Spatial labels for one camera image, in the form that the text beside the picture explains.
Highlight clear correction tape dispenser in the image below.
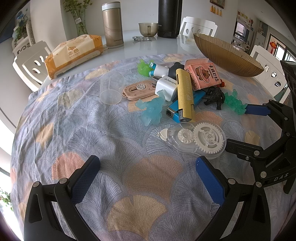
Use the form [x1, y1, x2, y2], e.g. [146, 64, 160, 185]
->
[158, 121, 226, 160]

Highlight black robot figurine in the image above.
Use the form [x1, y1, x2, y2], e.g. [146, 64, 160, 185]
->
[203, 86, 225, 110]

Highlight pink card box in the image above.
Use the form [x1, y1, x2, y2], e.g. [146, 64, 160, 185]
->
[185, 58, 222, 91]

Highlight yellow lighter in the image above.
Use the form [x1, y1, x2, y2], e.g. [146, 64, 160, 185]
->
[176, 68, 195, 123]

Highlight blue lighter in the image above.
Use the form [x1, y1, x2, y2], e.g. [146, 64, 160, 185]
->
[166, 90, 205, 123]

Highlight white Anker charger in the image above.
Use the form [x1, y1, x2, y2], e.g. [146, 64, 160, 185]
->
[155, 76, 177, 101]

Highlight light blue translucent figurine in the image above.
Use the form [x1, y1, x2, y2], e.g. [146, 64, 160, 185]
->
[135, 90, 166, 126]

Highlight pink utility knife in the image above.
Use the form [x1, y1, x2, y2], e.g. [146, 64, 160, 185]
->
[122, 80, 156, 100]

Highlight clear plastic measuring cup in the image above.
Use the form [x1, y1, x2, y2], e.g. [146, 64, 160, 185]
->
[99, 71, 125, 105]

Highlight red small figurine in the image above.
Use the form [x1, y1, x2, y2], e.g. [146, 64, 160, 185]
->
[219, 79, 225, 88]

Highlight white chair right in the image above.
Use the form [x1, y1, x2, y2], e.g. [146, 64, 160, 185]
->
[250, 45, 290, 103]

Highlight white chair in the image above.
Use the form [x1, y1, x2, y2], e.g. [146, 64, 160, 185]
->
[13, 41, 51, 92]
[250, 45, 290, 103]
[180, 16, 218, 39]

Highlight amber glass bowl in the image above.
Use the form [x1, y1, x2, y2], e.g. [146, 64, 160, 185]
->
[194, 34, 264, 77]

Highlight floral tablecloth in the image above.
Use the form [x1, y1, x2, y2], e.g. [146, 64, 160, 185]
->
[10, 54, 289, 241]

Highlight yellow hanging ornaments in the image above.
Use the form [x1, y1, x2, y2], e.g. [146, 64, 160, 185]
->
[210, 5, 222, 16]

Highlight lower small framed picture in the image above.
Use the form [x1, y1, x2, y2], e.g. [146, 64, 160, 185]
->
[210, 0, 225, 9]

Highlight white chair back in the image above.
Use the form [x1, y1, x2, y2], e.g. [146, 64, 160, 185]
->
[180, 16, 218, 39]

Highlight black thermos flask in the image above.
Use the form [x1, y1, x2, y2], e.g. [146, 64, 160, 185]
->
[157, 0, 183, 39]

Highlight smoky glass mug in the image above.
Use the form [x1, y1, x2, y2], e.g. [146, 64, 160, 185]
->
[138, 23, 159, 37]

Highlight pill blister pack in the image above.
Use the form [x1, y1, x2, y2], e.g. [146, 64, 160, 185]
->
[132, 36, 152, 42]

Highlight white chair left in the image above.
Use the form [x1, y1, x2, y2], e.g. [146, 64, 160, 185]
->
[13, 41, 51, 92]

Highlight orange tissue pack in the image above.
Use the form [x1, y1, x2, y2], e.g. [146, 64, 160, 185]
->
[45, 35, 104, 79]

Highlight gold thermos bottle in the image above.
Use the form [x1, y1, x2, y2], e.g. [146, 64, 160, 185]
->
[101, 1, 124, 48]

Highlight white carved shelf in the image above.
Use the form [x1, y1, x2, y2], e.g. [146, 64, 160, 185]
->
[11, 11, 36, 57]

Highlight glass vase with flowers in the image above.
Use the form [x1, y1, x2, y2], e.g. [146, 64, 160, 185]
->
[63, 0, 92, 36]

